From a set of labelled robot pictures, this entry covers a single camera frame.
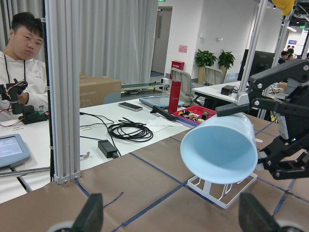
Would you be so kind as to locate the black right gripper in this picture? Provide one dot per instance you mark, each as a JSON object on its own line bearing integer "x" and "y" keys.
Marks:
{"x": 287, "y": 157}

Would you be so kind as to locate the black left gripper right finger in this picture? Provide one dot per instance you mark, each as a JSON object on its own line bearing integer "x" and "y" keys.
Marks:
{"x": 253, "y": 217}

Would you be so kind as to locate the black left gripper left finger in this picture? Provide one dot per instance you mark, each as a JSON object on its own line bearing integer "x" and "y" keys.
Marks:
{"x": 90, "y": 218}

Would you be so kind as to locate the light blue cup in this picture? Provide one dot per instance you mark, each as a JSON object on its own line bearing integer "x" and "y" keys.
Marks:
{"x": 221, "y": 129}

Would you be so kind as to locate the black power adapter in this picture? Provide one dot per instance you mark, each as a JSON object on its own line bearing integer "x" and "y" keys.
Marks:
{"x": 108, "y": 150}

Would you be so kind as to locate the red parts tray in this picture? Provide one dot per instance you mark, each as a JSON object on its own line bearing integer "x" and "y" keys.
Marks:
{"x": 194, "y": 115}

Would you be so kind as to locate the teach pendant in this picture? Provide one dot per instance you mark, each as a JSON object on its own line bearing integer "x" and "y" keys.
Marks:
{"x": 13, "y": 151}

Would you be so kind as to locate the red bottle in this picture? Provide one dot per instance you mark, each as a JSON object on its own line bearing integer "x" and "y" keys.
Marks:
{"x": 174, "y": 96}

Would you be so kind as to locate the cardboard box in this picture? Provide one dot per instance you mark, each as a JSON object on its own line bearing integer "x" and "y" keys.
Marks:
{"x": 98, "y": 90}

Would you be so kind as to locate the person in white hoodie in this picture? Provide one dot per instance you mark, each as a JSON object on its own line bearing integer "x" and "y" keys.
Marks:
{"x": 17, "y": 60}

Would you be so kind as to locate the white wire cup rack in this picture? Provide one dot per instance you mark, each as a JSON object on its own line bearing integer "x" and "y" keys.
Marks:
{"x": 222, "y": 191}

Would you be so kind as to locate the aluminium frame post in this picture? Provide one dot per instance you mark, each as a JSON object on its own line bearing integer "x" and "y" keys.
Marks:
{"x": 64, "y": 53}

